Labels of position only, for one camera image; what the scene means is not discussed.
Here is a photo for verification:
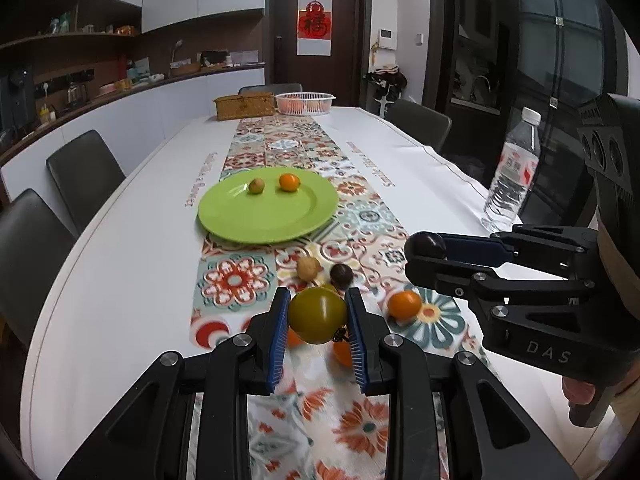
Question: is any white tablecloth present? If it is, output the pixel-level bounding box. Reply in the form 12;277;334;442
19;105;622;480

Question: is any small orange kumquat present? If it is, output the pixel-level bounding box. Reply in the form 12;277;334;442
278;174;300;193

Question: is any green tomato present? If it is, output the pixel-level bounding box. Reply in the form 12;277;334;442
320;284;337;294
288;287;347;344

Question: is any green plate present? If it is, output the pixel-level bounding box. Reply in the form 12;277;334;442
198;167;338;245

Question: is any grey chair table end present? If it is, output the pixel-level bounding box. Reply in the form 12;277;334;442
239;82;303;96

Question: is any glass kettle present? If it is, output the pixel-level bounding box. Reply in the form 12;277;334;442
66;82;88;110

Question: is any beige round fruit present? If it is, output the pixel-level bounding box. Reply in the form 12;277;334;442
248;178;265;194
296;257;323;283

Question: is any small orange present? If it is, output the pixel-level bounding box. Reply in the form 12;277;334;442
387;290;422;321

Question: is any dark plum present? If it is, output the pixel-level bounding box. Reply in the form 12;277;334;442
405;231;447;260
330;263;354;290

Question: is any red wall calendar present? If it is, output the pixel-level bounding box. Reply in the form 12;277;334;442
296;0;333;58

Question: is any patterned table runner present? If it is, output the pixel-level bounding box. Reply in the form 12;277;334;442
190;116;483;479

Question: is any grey chair far left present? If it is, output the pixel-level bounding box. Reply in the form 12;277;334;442
47;130;125;233

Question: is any grey chair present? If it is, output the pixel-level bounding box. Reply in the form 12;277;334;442
0;188;75;346
385;100;452;152
47;130;125;233

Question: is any white plastic basket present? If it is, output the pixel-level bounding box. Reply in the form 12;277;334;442
274;91;335;116

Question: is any dark wooden door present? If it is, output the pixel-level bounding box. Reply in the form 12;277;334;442
262;0;372;106

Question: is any large orange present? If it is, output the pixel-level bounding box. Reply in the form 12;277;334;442
288;328;304;348
332;341;352;367

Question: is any grey chair near left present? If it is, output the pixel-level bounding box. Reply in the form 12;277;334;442
0;188;75;346

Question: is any plastic water bottle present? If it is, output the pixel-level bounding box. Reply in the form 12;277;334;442
480;107;541;233

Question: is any grey chair right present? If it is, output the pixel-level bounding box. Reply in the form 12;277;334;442
385;100;452;152

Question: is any woven wicker box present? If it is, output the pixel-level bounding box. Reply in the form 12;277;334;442
214;92;276;120

